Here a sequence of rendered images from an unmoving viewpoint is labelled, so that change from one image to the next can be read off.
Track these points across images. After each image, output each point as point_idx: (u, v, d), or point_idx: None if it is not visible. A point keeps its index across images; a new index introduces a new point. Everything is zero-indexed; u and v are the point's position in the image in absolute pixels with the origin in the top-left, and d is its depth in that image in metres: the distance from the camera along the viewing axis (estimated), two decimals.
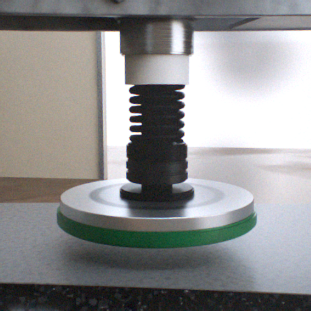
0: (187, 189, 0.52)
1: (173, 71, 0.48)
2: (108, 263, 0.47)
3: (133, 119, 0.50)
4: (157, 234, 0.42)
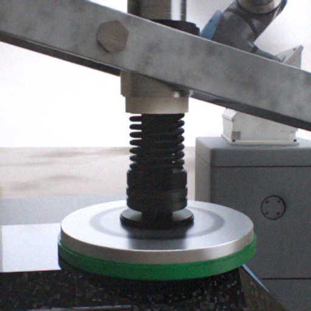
0: (150, 221, 0.50)
1: (173, 101, 0.49)
2: None
3: (133, 147, 0.51)
4: (58, 237, 0.52)
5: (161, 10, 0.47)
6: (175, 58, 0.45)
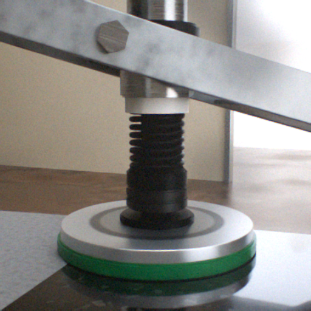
0: (188, 214, 0.53)
1: (173, 101, 0.49)
2: None
3: (133, 147, 0.51)
4: (187, 265, 0.43)
5: (161, 10, 0.47)
6: (175, 58, 0.45)
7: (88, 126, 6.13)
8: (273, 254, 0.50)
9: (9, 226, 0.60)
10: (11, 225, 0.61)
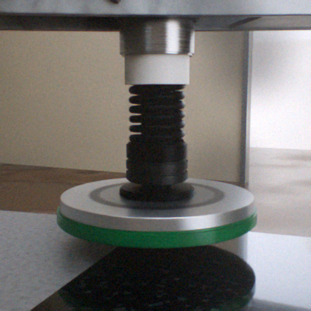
0: None
1: (173, 71, 0.48)
2: None
3: (133, 119, 0.50)
4: (256, 211, 0.51)
5: None
6: None
7: (104, 126, 6.14)
8: (300, 261, 0.48)
9: (28, 228, 0.60)
10: (31, 226, 0.60)
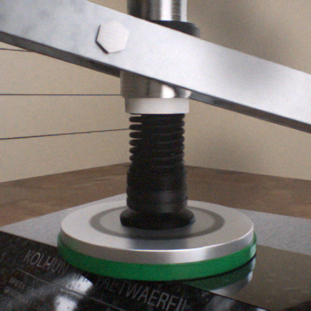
0: (138, 219, 0.50)
1: (173, 101, 0.49)
2: None
3: (133, 147, 0.51)
4: None
5: (161, 11, 0.47)
6: (175, 59, 0.45)
7: (248, 127, 6.04)
8: None
9: None
10: None
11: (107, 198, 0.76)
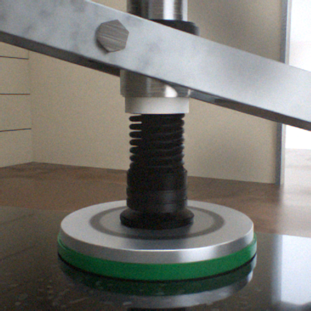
0: (128, 209, 0.55)
1: (173, 101, 0.49)
2: None
3: (133, 147, 0.51)
4: None
5: (161, 10, 0.47)
6: (175, 58, 0.45)
7: None
8: None
9: None
10: None
11: None
